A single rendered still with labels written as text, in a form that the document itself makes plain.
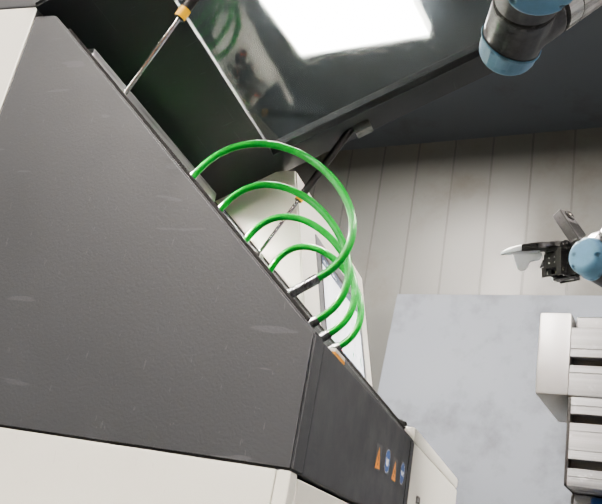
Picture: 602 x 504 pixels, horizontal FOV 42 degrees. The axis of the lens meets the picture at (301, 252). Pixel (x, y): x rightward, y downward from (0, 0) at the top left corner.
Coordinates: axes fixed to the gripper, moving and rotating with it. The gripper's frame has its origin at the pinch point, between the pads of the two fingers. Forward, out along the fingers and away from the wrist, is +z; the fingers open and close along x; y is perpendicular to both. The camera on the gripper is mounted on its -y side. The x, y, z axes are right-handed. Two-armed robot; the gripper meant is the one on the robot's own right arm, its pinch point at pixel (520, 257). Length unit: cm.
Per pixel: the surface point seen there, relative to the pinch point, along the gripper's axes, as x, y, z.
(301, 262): -48, 8, 23
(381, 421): -61, 45, -20
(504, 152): 145, -113, 121
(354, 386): -76, 42, -31
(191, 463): -102, 54, -33
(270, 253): -53, 5, 29
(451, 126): 124, -126, 138
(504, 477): 110, 47, 95
